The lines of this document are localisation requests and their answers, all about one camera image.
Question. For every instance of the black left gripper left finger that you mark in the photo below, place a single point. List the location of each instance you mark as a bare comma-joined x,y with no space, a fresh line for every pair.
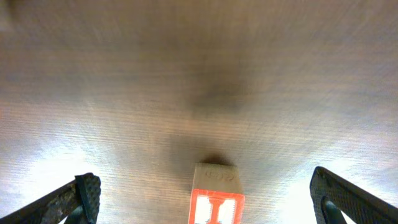
76,202

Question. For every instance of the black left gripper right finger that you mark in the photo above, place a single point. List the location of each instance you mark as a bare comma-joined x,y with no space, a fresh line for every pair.
334,197

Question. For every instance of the red I block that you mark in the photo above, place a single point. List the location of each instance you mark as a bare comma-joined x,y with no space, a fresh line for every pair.
217,195

